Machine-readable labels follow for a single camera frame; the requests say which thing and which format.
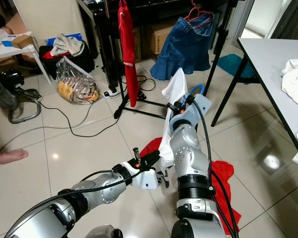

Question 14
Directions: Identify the blue plastic clothes hanger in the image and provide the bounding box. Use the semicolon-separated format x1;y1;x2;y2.
178;84;205;108

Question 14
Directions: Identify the red striped polo shirt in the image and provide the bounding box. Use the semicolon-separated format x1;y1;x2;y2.
210;160;243;235

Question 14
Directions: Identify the blue denim garment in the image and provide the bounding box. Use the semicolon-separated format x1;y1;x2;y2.
150;15;217;81

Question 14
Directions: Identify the white power strip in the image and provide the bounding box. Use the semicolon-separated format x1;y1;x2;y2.
103;88;119;98

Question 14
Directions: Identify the teal floor mat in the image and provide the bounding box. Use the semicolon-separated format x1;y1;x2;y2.
217;54;248;80

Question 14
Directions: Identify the black clothes rack stand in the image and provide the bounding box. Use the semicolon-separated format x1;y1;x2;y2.
77;0;243;119

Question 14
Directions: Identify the clear plastic bag with packets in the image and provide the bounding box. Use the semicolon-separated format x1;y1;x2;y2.
57;57;101;106

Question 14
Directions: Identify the black storage bag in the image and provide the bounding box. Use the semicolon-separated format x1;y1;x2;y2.
39;45;96;80

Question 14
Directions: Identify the white polo shirt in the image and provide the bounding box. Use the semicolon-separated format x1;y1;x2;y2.
280;59;298;113

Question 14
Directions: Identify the black floor fan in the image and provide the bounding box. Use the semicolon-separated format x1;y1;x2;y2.
0;60;43;124

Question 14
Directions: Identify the blue flat box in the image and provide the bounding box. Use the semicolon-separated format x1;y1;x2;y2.
46;33;82;45

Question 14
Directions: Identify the grey beige crumpled cloth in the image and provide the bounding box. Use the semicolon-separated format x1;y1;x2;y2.
51;34;85;58

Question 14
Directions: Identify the person bare foot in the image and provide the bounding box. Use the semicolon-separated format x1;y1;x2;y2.
0;148;29;164

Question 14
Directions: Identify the small red cloth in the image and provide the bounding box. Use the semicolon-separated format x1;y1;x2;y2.
42;50;70;60

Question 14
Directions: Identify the white side table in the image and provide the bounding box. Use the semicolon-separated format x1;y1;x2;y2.
0;32;53;84

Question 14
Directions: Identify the dark grey curtain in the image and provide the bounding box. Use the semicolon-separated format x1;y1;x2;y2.
270;0;298;40

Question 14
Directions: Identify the small brown cardboard box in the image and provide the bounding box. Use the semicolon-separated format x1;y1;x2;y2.
11;34;34;49

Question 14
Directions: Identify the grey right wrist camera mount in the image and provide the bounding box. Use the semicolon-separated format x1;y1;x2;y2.
186;92;213;125

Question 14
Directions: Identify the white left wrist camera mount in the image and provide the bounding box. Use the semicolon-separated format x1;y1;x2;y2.
130;168;163;191

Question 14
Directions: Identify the black floor power cable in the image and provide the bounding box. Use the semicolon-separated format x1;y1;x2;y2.
37;94;122;138

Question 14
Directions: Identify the red wire clothes hanger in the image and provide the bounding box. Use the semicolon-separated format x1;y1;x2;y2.
185;0;215;23

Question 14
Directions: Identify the grey floor cable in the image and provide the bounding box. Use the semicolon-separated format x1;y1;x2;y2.
0;99;102;154

